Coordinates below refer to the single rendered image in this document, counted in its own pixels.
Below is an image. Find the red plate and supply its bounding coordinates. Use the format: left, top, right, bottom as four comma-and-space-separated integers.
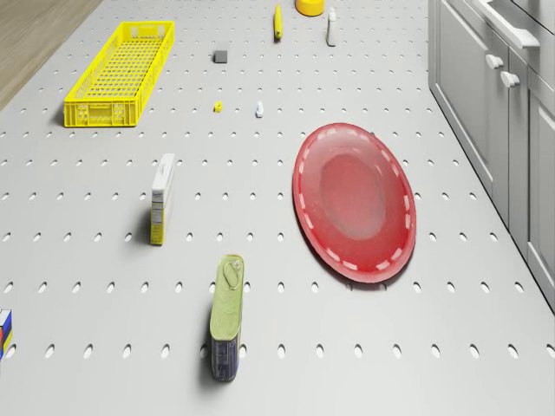
291, 122, 418, 285

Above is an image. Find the flat-sided can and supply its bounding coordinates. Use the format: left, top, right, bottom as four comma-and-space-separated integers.
209, 254, 245, 382

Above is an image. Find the white and yellow box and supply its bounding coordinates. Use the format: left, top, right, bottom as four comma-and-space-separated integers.
150, 153, 176, 246

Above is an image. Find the small white bottle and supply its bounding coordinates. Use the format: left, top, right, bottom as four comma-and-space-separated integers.
325, 7, 337, 47

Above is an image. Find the banana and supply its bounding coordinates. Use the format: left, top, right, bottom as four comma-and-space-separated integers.
272, 3, 284, 43

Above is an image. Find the yellow bowl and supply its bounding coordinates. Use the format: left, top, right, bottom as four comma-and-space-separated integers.
294, 0, 326, 17

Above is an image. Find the yellow basket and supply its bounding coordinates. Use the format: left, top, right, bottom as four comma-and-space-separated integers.
63, 20, 176, 128

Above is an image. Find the white cabinet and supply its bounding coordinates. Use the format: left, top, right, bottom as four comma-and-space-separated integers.
427, 0, 555, 317

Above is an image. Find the puzzle cube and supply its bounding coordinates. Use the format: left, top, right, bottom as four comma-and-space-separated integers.
0, 309, 13, 361

